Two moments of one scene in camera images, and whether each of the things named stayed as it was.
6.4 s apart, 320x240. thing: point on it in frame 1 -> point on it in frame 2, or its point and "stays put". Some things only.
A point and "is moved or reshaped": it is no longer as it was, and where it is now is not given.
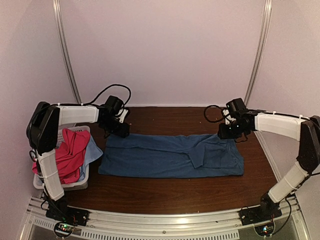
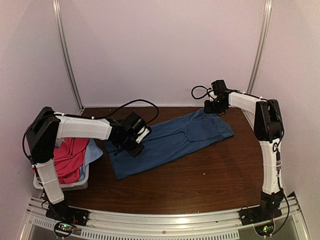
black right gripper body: x=232 y=133 -> x=216 y=108
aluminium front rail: x=113 y=225 stays put
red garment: x=70 y=154 stays put
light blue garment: x=92 y=152 stays put
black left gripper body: x=112 y=128 -> x=127 y=145
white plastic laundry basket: x=84 y=182 stays put
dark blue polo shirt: x=151 y=155 is moved or reshaped
